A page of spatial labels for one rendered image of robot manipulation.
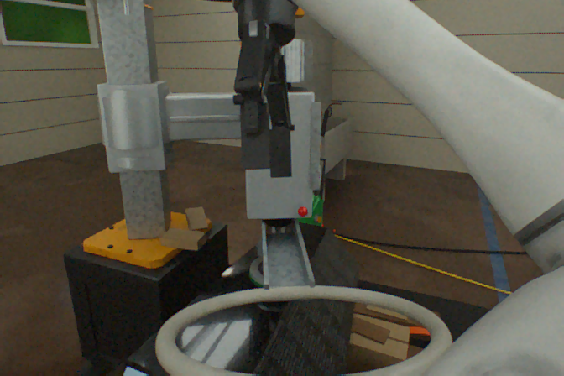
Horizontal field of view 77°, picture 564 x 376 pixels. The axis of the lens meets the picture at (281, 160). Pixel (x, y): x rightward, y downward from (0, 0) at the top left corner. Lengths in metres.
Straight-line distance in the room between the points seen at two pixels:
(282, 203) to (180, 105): 0.80
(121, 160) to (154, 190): 0.22
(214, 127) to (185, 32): 5.92
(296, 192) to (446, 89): 0.91
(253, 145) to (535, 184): 0.24
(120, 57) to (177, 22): 5.99
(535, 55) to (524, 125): 5.70
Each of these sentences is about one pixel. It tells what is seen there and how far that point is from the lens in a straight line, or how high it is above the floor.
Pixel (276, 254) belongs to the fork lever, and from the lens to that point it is 1.10.
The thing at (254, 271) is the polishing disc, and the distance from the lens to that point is 1.39.
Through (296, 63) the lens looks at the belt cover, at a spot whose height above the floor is 1.65.
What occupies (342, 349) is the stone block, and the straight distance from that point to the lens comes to 1.47.
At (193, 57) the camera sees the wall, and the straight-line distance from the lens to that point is 7.51.
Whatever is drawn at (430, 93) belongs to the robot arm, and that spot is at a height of 1.64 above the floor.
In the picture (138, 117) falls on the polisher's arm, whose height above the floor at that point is 1.42.
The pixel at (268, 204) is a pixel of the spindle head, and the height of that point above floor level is 1.21.
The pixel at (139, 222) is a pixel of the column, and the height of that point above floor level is 0.87.
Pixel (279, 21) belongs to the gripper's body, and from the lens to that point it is 0.46.
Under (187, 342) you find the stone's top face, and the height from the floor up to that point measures 0.85.
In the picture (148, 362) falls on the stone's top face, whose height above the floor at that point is 0.85.
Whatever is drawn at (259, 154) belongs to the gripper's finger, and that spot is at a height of 1.57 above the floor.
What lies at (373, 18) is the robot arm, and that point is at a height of 1.70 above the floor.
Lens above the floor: 1.66
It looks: 16 degrees down
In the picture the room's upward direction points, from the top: straight up
